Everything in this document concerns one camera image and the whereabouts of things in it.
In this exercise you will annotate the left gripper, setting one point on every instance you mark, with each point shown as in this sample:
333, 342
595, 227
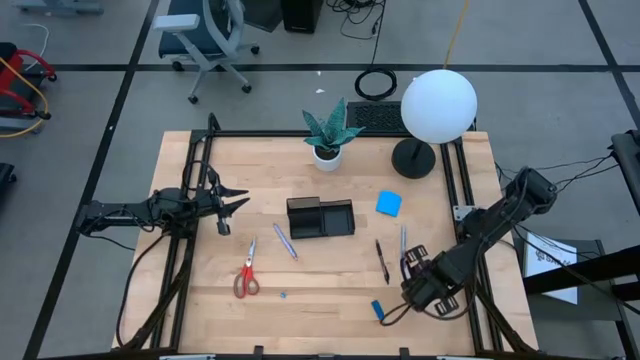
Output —
207, 205

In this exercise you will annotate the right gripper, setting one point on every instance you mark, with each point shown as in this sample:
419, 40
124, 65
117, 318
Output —
440, 280

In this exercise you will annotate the black pen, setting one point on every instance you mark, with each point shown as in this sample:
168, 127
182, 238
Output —
382, 262

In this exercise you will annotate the slim silver-purple pen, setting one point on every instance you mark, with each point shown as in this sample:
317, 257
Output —
403, 240

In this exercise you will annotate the purple translucent pen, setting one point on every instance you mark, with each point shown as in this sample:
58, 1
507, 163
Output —
285, 241

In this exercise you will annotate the blue sticky note pad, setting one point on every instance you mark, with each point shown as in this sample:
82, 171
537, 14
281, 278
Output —
389, 203

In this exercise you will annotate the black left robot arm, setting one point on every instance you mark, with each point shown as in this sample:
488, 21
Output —
110, 212

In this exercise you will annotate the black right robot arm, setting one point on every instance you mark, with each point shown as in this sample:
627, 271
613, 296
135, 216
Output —
500, 215

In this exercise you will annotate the black mesh desk organizer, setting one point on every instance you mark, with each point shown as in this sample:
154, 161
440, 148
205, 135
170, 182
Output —
320, 220

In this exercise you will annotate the grey and blue office chair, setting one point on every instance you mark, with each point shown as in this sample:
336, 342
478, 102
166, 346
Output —
200, 40

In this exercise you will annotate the small blue eraser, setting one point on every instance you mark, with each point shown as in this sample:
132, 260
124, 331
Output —
378, 310

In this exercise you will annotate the white plant pot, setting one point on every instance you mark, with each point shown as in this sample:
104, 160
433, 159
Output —
327, 164

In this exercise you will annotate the green striped succulent plant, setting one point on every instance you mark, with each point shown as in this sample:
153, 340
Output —
330, 132

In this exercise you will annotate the white printed booklet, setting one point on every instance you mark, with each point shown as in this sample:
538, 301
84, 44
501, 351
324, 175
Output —
550, 250

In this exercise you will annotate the black vented computer box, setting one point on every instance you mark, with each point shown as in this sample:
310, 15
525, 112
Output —
372, 117

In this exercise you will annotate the white globe table lamp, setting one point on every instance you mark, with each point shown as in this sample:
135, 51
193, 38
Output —
439, 106

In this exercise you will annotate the black metal beam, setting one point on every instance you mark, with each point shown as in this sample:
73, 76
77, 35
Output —
590, 270

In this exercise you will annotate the dark grey side table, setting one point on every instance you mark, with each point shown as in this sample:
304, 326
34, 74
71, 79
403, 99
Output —
595, 307

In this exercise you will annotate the black computer tower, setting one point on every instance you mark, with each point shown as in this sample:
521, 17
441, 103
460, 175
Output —
301, 15

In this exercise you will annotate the black side equipment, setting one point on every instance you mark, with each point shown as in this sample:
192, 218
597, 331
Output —
627, 160

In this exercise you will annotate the silver metal bracket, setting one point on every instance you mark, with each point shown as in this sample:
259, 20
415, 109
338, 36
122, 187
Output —
461, 212

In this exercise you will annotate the black aluminium table frame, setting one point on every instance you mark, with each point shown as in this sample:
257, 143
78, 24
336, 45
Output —
325, 133

